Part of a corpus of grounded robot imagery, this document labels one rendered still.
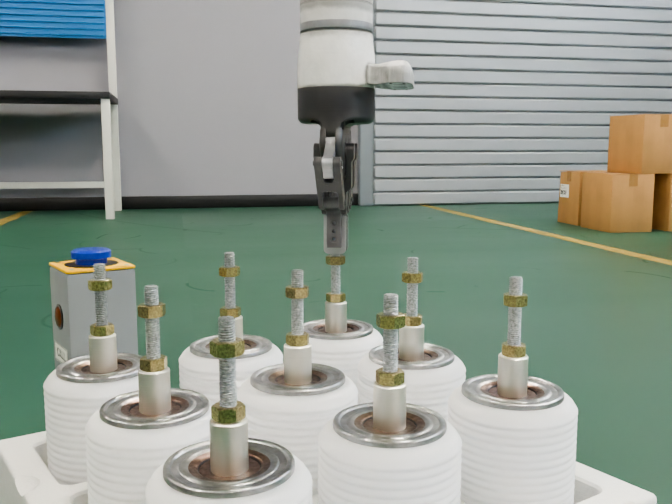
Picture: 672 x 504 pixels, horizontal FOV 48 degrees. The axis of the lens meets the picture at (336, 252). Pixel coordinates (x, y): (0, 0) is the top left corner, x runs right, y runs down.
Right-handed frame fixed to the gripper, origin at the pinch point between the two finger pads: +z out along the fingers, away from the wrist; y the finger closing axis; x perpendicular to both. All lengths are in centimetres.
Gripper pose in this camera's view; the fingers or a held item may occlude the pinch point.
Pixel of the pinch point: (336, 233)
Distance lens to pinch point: 74.4
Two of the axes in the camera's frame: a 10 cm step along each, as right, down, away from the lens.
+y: -1.3, 1.4, -9.8
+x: 9.9, 0.2, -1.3
